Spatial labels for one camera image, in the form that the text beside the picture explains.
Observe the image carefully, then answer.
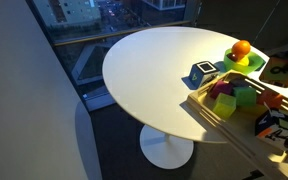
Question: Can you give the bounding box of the soft orange number block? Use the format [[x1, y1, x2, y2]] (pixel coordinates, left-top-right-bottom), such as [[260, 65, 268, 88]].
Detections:
[[259, 57, 288, 88]]

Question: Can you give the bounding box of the blue soft block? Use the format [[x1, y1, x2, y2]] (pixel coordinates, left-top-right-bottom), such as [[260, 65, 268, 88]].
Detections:
[[189, 61, 220, 88]]

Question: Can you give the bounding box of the wooden slatted tray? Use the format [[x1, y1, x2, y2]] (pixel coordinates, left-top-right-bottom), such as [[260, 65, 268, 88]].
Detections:
[[186, 71, 288, 180]]

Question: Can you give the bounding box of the black white checkered block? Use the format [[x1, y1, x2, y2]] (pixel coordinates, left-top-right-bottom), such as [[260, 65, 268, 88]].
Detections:
[[255, 108, 288, 151]]

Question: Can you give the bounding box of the pink foam cube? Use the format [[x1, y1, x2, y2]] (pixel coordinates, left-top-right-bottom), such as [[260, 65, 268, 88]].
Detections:
[[210, 80, 233, 99]]

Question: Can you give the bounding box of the yellow foam cube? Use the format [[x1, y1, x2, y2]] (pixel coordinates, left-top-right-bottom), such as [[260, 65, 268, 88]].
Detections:
[[212, 93, 236, 119]]

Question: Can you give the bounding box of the dark grey foam cube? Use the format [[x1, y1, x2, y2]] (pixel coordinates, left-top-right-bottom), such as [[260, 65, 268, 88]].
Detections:
[[230, 78, 249, 87]]

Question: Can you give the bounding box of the dark red toy in bowl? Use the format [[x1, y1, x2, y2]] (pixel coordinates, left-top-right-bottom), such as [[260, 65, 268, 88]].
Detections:
[[227, 53, 238, 62]]

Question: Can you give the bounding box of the green foam cube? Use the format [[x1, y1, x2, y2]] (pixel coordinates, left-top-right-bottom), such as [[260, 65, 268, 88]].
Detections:
[[233, 87, 257, 106]]

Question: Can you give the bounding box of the yellow toy in bowl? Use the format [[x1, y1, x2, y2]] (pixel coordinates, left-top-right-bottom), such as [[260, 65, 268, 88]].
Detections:
[[237, 56, 249, 66]]

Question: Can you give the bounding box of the orange fruit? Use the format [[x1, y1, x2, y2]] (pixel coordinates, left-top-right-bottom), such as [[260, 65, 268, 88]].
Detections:
[[231, 40, 251, 56]]

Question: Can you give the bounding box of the green plastic bowl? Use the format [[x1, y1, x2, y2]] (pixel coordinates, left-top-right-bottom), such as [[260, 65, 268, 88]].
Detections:
[[223, 49, 265, 74]]

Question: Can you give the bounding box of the orange foam cube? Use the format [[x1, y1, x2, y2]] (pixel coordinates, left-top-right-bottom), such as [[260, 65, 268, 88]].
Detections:
[[257, 90, 283, 108]]

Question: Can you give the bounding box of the white table pedestal base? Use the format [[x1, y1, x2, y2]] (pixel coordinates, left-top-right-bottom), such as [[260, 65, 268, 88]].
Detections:
[[140, 125, 194, 169]]

